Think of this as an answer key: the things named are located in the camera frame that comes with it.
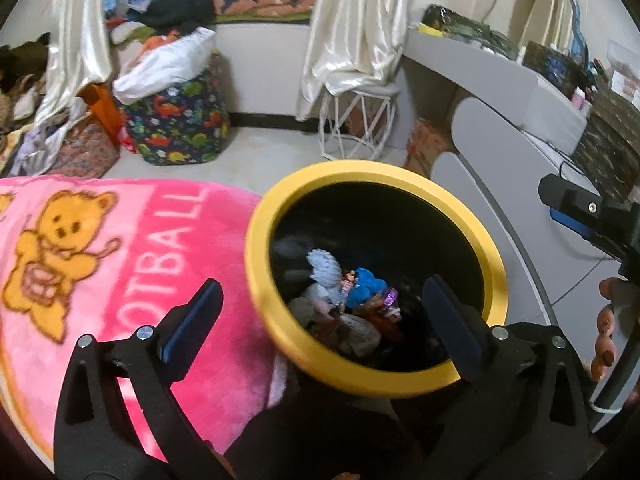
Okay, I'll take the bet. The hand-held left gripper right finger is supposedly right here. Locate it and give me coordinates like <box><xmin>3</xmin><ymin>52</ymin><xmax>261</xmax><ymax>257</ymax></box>
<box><xmin>422</xmin><ymin>275</ymin><xmax>592</xmax><ymax>480</ymax></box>

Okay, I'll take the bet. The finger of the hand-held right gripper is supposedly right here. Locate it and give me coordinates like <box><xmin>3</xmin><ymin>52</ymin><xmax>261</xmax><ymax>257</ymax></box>
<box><xmin>538</xmin><ymin>174</ymin><xmax>640</xmax><ymax>262</ymax></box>

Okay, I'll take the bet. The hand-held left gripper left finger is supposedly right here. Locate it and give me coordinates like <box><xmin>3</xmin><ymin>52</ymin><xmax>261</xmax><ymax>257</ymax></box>
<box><xmin>52</xmin><ymin>277</ymin><xmax>236</xmax><ymax>480</ymax></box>

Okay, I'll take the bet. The shiny purple wrapper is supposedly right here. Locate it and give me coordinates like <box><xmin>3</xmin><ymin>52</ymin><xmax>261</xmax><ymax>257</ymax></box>
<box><xmin>382</xmin><ymin>286</ymin><xmax>402</xmax><ymax>319</ymax></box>

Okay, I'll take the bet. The blue wrapper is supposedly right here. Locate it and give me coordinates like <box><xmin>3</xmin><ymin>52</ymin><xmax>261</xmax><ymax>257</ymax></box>
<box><xmin>345</xmin><ymin>267</ymin><xmax>389</xmax><ymax>311</ymax></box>

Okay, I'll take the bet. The white printed plastic wrapper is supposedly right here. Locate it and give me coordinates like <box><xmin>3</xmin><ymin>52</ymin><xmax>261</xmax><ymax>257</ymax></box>
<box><xmin>287</xmin><ymin>295</ymin><xmax>383</xmax><ymax>359</ymax></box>

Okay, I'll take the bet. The white foam fruit net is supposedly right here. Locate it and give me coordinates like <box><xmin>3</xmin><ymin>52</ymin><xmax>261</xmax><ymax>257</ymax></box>
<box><xmin>306</xmin><ymin>249</ymin><xmax>347</xmax><ymax>302</ymax></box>

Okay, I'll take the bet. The yellow rimmed black trash bin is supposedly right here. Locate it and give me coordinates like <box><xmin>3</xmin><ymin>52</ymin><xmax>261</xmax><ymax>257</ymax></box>
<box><xmin>244</xmin><ymin>160</ymin><xmax>508</xmax><ymax>400</ymax></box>

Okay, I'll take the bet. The person's right hand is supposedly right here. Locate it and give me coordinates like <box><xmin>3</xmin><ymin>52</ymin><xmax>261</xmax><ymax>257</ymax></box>
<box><xmin>590</xmin><ymin>277</ymin><xmax>626</xmax><ymax>384</ymax></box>

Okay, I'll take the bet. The pink bear printed blanket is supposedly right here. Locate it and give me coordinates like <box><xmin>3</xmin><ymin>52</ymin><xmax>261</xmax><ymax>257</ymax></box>
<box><xmin>0</xmin><ymin>175</ymin><xmax>301</xmax><ymax>471</ymax></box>

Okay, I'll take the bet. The large dark patterned bag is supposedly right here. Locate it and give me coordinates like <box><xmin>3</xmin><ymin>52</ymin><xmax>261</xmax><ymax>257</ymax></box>
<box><xmin>570</xmin><ymin>80</ymin><xmax>640</xmax><ymax>207</ymax></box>

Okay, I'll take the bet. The grey curved desk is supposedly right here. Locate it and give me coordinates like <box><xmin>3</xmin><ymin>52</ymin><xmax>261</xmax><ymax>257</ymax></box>
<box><xmin>400</xmin><ymin>27</ymin><xmax>640</xmax><ymax>332</ymax></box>

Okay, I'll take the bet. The dark patterned gift bag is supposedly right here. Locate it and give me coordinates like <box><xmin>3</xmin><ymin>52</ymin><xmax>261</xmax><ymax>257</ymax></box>
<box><xmin>522</xmin><ymin>40</ymin><xmax>586</xmax><ymax>101</ymax></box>

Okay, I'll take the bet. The orange printed cardboard box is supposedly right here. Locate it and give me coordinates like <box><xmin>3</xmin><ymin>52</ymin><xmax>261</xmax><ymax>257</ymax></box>
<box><xmin>402</xmin><ymin>117</ymin><xmax>451</xmax><ymax>176</ymax></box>

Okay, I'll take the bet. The floral storage box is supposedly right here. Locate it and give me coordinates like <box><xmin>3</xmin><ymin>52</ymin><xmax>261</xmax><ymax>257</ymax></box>
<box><xmin>47</xmin><ymin>115</ymin><xmax>121</xmax><ymax>180</ymax></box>

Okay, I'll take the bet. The dinosaur print storage bag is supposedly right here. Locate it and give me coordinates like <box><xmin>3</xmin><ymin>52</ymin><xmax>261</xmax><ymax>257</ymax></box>
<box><xmin>120</xmin><ymin>52</ymin><xmax>232</xmax><ymax>166</ymax></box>

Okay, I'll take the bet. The arched mirror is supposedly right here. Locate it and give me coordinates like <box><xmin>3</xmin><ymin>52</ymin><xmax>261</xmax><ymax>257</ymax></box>
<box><xmin>492</xmin><ymin>0</ymin><xmax>589</xmax><ymax>61</ymax></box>

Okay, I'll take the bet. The camouflage bag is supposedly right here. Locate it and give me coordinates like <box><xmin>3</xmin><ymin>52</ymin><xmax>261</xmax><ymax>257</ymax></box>
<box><xmin>420</xmin><ymin>4</ymin><xmax>521</xmax><ymax>59</ymax></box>

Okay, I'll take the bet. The orange bag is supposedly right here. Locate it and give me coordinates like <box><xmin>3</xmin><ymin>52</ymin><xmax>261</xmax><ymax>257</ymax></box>
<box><xmin>80</xmin><ymin>82</ymin><xmax>127</xmax><ymax>149</ymax></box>

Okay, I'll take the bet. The lilac cloth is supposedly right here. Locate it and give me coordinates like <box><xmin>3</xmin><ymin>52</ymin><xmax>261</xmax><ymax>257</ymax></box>
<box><xmin>10</xmin><ymin>110</ymin><xmax>87</xmax><ymax>177</ymax></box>

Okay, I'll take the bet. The white plastic bag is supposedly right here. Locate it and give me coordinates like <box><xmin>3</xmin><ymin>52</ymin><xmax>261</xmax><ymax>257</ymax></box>
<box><xmin>112</xmin><ymin>27</ymin><xmax>217</xmax><ymax>106</ymax></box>

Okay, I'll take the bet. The pile of clothes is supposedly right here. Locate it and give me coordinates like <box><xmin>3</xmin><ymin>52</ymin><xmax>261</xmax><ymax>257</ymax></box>
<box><xmin>0</xmin><ymin>32</ymin><xmax>57</xmax><ymax>171</ymax></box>

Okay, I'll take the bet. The cream satin curtain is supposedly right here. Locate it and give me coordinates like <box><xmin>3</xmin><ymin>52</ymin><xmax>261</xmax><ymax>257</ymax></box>
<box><xmin>35</xmin><ymin>0</ymin><xmax>119</xmax><ymax>122</ymax></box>
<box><xmin>297</xmin><ymin>0</ymin><xmax>424</xmax><ymax>122</ymax></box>

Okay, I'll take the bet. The green window seat mat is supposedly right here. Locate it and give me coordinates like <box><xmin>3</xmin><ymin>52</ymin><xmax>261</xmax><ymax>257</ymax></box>
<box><xmin>215</xmin><ymin>12</ymin><xmax>311</xmax><ymax>26</ymax></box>

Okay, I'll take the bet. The black jacket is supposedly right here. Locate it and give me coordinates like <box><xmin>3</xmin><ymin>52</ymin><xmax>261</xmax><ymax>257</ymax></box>
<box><xmin>142</xmin><ymin>0</ymin><xmax>219</xmax><ymax>29</ymax></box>

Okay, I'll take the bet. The black cable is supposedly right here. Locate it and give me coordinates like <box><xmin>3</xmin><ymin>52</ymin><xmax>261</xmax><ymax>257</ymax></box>
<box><xmin>557</xmin><ymin>157</ymin><xmax>601</xmax><ymax>196</ymax></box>

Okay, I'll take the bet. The white wire stool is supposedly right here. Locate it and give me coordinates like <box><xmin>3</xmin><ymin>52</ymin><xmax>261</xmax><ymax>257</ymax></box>
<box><xmin>318</xmin><ymin>85</ymin><xmax>401</xmax><ymax>161</ymax></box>

